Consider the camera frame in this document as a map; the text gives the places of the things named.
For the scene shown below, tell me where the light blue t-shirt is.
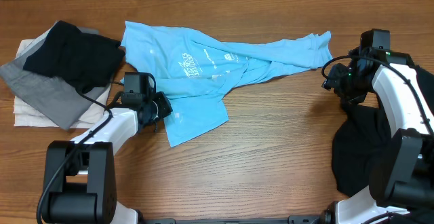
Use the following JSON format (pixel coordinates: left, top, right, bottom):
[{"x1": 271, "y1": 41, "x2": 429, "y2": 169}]
[{"x1": 121, "y1": 21, "x2": 332, "y2": 147}]

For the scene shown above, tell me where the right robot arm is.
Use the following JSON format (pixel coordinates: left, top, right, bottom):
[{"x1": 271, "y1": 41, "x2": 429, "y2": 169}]
[{"x1": 318, "y1": 47, "x2": 433, "y2": 223}]

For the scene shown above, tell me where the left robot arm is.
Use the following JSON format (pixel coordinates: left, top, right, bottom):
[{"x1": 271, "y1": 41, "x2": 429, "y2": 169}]
[{"x1": 36, "y1": 92, "x2": 172, "y2": 223}]

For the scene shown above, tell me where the black garment pile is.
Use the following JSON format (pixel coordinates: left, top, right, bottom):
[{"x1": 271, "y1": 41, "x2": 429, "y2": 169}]
[{"x1": 330, "y1": 64, "x2": 434, "y2": 224}]

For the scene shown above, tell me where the folded black garment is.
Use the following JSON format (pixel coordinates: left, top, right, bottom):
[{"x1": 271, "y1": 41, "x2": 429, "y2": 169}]
[{"x1": 23, "y1": 21, "x2": 125, "y2": 94}]

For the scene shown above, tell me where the folded grey garment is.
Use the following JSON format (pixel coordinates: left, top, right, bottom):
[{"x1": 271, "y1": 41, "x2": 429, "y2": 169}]
[{"x1": 1, "y1": 31, "x2": 96, "y2": 130}]

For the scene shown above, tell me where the folded white garment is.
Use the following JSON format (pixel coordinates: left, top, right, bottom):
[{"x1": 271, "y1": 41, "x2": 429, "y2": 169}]
[{"x1": 13, "y1": 39, "x2": 114, "y2": 130}]

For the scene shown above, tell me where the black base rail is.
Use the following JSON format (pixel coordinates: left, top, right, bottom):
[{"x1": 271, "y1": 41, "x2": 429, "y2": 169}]
[{"x1": 138, "y1": 215, "x2": 320, "y2": 224}]

